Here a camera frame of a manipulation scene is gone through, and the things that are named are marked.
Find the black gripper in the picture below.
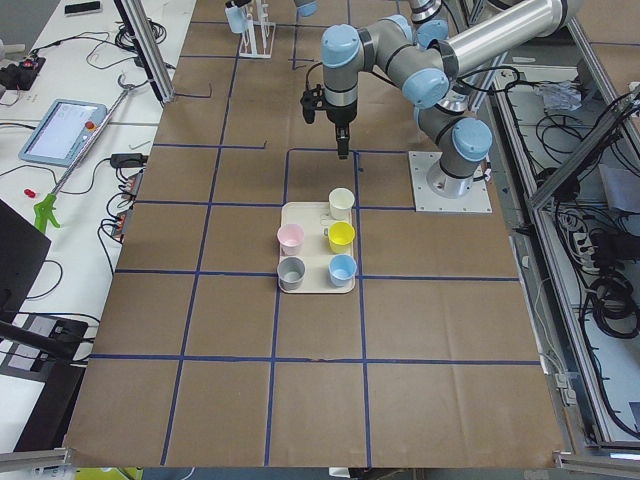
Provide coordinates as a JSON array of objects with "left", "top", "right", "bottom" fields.
[{"left": 300, "top": 84, "right": 357, "bottom": 159}]

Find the white ikea cup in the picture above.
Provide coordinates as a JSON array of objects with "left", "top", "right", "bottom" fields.
[{"left": 328, "top": 187, "right": 355, "bottom": 220}]

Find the light blue ikea cup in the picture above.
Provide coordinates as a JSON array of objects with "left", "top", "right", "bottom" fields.
[{"left": 225, "top": 1, "right": 246, "bottom": 34}]

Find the yellow ikea cup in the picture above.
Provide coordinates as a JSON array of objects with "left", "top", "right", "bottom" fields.
[{"left": 328, "top": 221, "right": 356, "bottom": 254}]

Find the pink ikea cup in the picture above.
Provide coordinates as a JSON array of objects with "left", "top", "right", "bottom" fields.
[{"left": 277, "top": 223, "right": 305, "bottom": 256}]

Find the sky blue ikea cup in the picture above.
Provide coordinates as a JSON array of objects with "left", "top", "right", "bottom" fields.
[{"left": 329, "top": 254, "right": 357, "bottom": 287}]

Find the grey ikea cup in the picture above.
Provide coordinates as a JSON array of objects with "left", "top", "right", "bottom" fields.
[{"left": 277, "top": 256, "right": 306, "bottom": 291}]

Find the cream plastic tray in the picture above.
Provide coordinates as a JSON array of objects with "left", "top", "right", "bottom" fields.
[{"left": 278, "top": 202, "right": 356, "bottom": 294}]

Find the black power adapter brick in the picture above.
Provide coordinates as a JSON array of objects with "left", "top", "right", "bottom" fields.
[{"left": 109, "top": 153, "right": 148, "bottom": 169}]

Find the blue teach pendant tablet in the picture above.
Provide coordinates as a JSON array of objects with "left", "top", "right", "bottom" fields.
[{"left": 18, "top": 99, "right": 107, "bottom": 167}]

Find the black smartphone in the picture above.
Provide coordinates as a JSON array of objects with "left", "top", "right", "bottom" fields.
[{"left": 63, "top": 0, "right": 103, "bottom": 16}]

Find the silver reach grabber tool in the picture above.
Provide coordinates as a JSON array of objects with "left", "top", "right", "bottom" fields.
[{"left": 34, "top": 74, "right": 147, "bottom": 234}]

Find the black computer monitor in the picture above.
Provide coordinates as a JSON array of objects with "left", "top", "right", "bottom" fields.
[{"left": 0, "top": 201, "right": 51, "bottom": 323}]

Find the white wire cup rack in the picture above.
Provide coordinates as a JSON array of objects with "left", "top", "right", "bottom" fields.
[{"left": 239, "top": 0, "right": 276, "bottom": 59}]

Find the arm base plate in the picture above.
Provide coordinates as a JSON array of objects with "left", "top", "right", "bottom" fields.
[{"left": 408, "top": 151, "right": 493, "bottom": 214}]

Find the aluminium frame post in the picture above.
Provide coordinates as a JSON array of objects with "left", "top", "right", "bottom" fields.
[{"left": 114, "top": 0, "right": 175, "bottom": 105}]

